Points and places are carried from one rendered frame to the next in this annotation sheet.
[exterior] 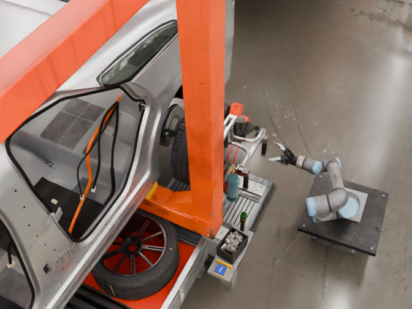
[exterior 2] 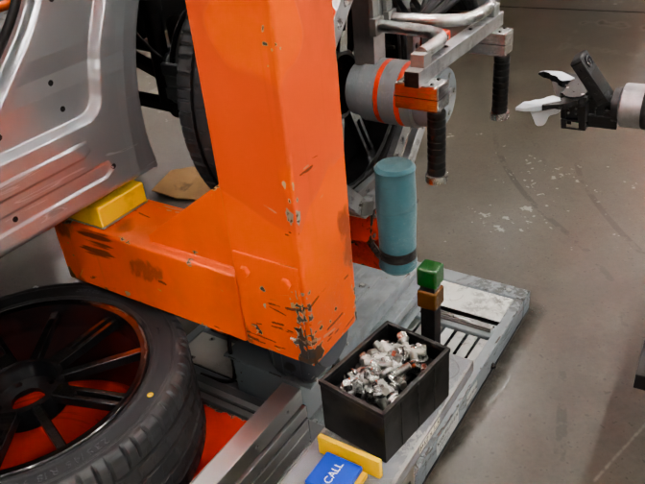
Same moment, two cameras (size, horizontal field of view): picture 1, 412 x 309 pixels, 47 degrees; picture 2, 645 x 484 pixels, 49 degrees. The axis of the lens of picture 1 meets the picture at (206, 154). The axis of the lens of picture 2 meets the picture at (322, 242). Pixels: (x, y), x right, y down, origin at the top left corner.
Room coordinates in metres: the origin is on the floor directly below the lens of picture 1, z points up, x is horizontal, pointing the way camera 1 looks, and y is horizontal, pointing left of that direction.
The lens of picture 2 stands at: (0.71, -0.20, 1.40)
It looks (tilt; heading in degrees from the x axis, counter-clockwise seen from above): 32 degrees down; 7
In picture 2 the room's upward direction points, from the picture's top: 6 degrees counter-clockwise
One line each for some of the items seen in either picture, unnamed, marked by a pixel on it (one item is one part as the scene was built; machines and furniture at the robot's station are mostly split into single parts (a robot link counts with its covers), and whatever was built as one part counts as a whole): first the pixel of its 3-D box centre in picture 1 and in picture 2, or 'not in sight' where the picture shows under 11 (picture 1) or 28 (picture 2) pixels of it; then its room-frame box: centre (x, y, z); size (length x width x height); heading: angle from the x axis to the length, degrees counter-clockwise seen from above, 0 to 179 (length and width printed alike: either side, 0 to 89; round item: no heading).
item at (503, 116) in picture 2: (264, 148); (500, 84); (2.27, -0.43, 0.83); 0.04 x 0.04 x 0.16
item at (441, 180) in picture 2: (246, 181); (436, 144); (1.97, -0.27, 0.83); 0.04 x 0.04 x 0.16
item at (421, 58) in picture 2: (236, 149); (397, 22); (2.08, -0.21, 1.03); 0.19 x 0.18 x 0.11; 62
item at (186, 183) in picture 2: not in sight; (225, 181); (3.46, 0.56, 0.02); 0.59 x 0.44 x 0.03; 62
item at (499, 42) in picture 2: (261, 137); (489, 39); (2.28, -0.41, 0.93); 0.09 x 0.05 x 0.05; 62
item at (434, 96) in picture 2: (242, 170); (421, 92); (1.98, -0.25, 0.93); 0.09 x 0.05 x 0.05; 62
